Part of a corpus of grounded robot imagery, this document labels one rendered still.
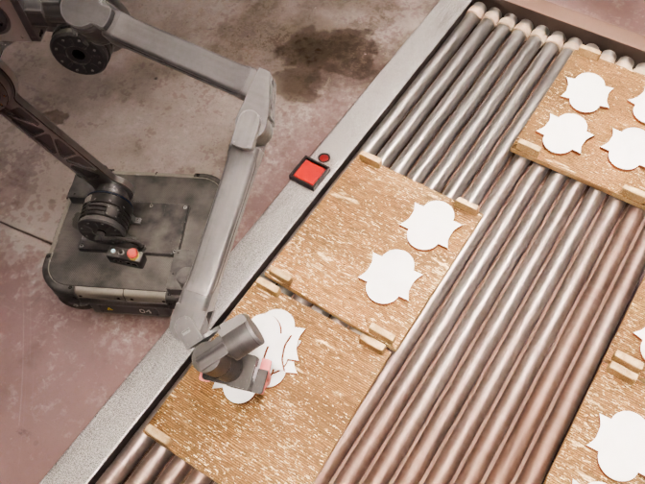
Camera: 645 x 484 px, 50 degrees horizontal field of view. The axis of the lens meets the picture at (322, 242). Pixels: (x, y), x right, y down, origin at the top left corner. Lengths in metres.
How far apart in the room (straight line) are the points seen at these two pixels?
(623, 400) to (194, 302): 0.87
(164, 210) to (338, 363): 1.28
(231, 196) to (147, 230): 1.31
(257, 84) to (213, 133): 1.85
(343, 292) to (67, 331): 1.44
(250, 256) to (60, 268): 1.10
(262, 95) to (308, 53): 2.14
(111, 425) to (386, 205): 0.79
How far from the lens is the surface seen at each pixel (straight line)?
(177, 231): 2.51
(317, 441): 1.42
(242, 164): 1.26
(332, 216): 1.65
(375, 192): 1.69
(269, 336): 1.45
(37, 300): 2.86
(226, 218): 1.25
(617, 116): 1.95
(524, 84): 1.99
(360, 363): 1.47
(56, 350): 2.74
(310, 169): 1.74
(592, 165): 1.83
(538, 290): 1.62
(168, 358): 1.56
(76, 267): 2.58
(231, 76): 1.30
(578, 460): 1.48
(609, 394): 1.54
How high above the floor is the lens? 2.31
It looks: 58 degrees down
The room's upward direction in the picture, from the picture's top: 5 degrees counter-clockwise
